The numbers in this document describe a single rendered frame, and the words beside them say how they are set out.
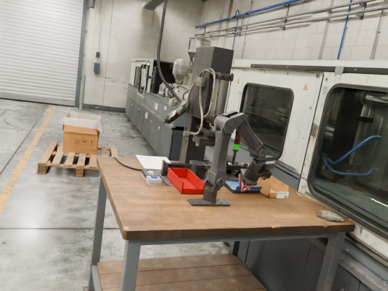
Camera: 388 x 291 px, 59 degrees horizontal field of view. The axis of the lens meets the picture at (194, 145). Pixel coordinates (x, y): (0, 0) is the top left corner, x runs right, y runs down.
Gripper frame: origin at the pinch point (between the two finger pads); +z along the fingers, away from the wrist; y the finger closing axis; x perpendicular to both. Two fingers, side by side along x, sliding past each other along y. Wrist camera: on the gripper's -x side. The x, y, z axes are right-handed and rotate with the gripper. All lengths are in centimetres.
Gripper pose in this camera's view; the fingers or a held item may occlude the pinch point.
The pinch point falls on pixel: (241, 187)
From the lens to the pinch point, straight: 183.6
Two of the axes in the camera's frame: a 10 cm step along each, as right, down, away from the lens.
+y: -2.1, -6.9, 7.0
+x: -9.3, -0.8, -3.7
